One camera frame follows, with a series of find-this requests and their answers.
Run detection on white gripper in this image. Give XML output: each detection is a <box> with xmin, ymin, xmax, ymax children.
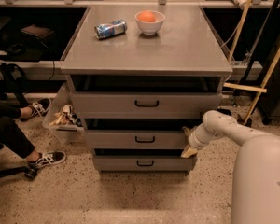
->
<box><xmin>181</xmin><ymin>125</ymin><xmax>210</xmax><ymax>159</ymax></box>

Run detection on grey drawer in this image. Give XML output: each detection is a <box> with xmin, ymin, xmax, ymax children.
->
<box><xmin>84</xmin><ymin>130</ymin><xmax>186</xmax><ymax>149</ymax></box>
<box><xmin>71</xmin><ymin>92</ymin><xmax>222</xmax><ymax>119</ymax></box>
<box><xmin>92</xmin><ymin>156</ymin><xmax>197</xmax><ymax>173</ymax></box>

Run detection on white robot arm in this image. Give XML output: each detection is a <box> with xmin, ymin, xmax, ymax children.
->
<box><xmin>181</xmin><ymin>110</ymin><xmax>280</xmax><ymax>224</ymax></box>

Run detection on grey drawer cabinet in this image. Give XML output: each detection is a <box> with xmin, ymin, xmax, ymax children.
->
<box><xmin>60</xmin><ymin>4</ymin><xmax>233</xmax><ymax>176</ymax></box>

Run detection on grey bottom drawer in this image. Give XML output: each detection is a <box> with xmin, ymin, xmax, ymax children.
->
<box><xmin>92</xmin><ymin>156</ymin><xmax>197</xmax><ymax>173</ymax></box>

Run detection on grey top drawer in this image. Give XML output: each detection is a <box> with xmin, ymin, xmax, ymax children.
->
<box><xmin>71</xmin><ymin>92</ymin><xmax>222</xmax><ymax>119</ymax></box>

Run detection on white bowl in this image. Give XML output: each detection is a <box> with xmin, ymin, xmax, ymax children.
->
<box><xmin>135</xmin><ymin>10</ymin><xmax>165</xmax><ymax>35</ymax></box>

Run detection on orange fruit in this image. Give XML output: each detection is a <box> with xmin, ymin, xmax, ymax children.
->
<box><xmin>137</xmin><ymin>11</ymin><xmax>156</xmax><ymax>22</ymax></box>

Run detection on blue crushed soda can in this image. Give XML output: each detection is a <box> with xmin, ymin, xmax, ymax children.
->
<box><xmin>94</xmin><ymin>20</ymin><xmax>128</xmax><ymax>39</ymax></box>

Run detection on black white left sneaker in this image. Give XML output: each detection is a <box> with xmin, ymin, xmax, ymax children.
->
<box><xmin>28</xmin><ymin>151</ymin><xmax>66</xmax><ymax>169</ymax></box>

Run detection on black white sneaker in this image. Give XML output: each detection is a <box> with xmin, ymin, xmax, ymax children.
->
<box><xmin>28</xmin><ymin>151</ymin><xmax>66</xmax><ymax>169</ymax></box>
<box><xmin>20</xmin><ymin>98</ymin><xmax>51</xmax><ymax>120</ymax></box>

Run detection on black white right sneaker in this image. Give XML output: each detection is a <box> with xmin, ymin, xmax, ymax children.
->
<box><xmin>20</xmin><ymin>98</ymin><xmax>51</xmax><ymax>120</ymax></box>

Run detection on black office chair base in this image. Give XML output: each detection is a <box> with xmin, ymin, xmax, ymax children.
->
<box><xmin>0</xmin><ymin>166</ymin><xmax>37</xmax><ymax>180</ymax></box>

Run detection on person legs black pants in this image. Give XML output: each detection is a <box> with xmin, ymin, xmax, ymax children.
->
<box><xmin>0</xmin><ymin>104</ymin><xmax>40</xmax><ymax>163</ymax></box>

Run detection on brown box on shelf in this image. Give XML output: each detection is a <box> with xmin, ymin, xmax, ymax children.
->
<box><xmin>21</xmin><ymin>24</ymin><xmax>54</xmax><ymax>39</ymax></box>

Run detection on wooden stick frame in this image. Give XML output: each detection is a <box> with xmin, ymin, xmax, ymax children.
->
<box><xmin>223</xmin><ymin>0</ymin><xmax>280</xmax><ymax>127</ymax></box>

